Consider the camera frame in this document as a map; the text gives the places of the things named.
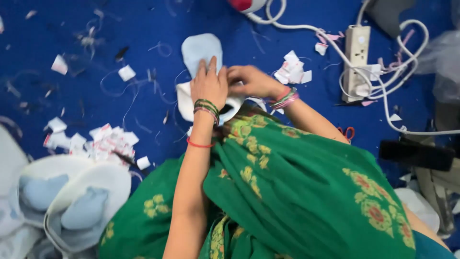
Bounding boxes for small heap of paper scraps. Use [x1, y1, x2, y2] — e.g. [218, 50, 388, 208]
[273, 50, 313, 85]

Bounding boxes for white fabric slipper piece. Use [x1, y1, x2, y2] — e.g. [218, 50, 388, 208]
[176, 81, 249, 125]

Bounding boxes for clear plastic bag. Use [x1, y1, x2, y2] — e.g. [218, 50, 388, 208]
[416, 30, 460, 105]

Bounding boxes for red and white appliance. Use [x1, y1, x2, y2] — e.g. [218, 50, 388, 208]
[228, 0, 269, 14]

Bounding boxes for white foam piece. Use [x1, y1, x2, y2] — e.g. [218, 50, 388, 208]
[394, 187, 441, 234]

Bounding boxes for white power cable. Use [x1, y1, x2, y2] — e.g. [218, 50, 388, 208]
[245, 0, 460, 136]

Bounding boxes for grey fabric piece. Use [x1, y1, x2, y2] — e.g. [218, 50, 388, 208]
[364, 0, 416, 39]

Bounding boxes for orange handled scissors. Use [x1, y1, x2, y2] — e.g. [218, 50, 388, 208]
[336, 125, 356, 143]

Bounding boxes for teal garment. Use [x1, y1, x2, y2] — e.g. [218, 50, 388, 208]
[413, 230, 456, 259]

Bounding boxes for pink ribbon scraps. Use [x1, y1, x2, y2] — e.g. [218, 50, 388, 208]
[377, 29, 416, 73]

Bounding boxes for large pile of paper scraps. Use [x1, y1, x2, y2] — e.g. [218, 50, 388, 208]
[43, 117, 141, 167]

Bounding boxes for person's right hand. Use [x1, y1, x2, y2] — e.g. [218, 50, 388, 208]
[226, 65, 285, 100]

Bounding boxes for white power strip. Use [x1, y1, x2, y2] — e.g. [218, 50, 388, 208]
[341, 25, 372, 103]

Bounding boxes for black thin tool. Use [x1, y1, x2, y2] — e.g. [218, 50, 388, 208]
[112, 150, 149, 175]

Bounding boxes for beige strap bag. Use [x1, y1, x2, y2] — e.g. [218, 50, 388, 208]
[410, 102, 460, 236]

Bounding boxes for green floral sari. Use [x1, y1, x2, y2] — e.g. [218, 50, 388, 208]
[98, 104, 418, 259]

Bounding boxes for red thread bracelet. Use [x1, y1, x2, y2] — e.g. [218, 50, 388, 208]
[186, 137, 216, 149]

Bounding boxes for black rectangular object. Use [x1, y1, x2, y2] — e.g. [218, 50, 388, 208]
[379, 139, 456, 172]

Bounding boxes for light blue insole piece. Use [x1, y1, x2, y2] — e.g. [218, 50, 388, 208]
[181, 33, 224, 78]

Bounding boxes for person's left hand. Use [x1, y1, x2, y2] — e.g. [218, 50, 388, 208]
[190, 55, 229, 108]

